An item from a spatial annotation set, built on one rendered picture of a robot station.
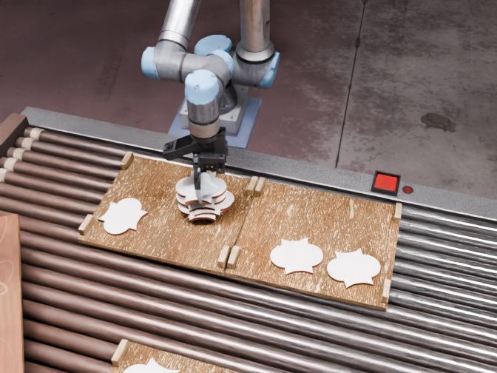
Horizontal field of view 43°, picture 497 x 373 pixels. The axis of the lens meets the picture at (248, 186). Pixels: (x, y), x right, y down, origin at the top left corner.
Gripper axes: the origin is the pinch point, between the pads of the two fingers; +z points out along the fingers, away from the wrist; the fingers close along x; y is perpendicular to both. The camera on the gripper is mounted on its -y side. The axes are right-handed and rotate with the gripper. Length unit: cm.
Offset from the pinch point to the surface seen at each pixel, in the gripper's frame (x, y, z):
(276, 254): -14.4, 21.4, 8.9
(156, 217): -3.0, -12.6, 9.9
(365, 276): -19.5, 44.0, 8.9
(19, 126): 31, -63, 10
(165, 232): -8.4, -9.1, 9.9
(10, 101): 162, -139, 104
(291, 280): -21.7, 25.3, 9.8
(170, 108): 163, -46, 104
